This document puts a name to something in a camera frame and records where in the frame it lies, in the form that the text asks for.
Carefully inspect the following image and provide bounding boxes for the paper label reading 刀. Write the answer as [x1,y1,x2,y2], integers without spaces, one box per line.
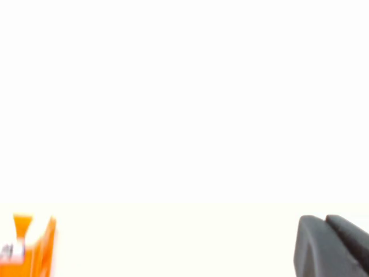
[0,238,26,265]

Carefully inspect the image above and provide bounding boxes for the orange plastic cutlery holder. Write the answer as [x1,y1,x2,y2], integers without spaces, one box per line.
[0,212,58,277]

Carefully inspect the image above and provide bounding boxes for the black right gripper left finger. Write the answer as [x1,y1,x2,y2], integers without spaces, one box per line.
[293,215,369,277]

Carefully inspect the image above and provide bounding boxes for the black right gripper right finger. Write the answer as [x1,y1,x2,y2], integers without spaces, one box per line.
[325,214,369,271]

